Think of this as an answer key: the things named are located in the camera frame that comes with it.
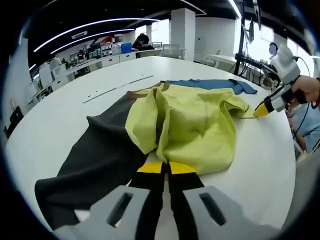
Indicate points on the white square pillar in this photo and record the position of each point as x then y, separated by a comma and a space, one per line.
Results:
183, 32

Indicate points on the yellow grey blue garment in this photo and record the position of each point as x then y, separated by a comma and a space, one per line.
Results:
200, 130

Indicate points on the white counter with drawers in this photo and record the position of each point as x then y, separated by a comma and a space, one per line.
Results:
110, 60

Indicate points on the black office chair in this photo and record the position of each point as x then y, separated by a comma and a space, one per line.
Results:
15, 120

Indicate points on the black tripod stand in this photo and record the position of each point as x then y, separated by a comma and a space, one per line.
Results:
241, 37

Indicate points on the person's right hand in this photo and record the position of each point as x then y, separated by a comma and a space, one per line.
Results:
307, 83

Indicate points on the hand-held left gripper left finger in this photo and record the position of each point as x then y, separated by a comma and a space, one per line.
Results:
150, 190

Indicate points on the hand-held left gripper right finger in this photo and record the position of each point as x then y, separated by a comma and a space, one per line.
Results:
182, 190

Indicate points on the white office chair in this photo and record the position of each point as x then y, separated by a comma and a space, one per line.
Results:
171, 51

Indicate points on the short ceiling light strip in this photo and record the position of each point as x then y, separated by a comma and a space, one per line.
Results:
92, 36

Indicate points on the blue storage box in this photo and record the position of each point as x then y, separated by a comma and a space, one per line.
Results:
126, 48

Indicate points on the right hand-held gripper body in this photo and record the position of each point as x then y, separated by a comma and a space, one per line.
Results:
286, 66

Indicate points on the long ceiling light strip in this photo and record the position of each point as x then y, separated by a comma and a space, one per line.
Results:
95, 23

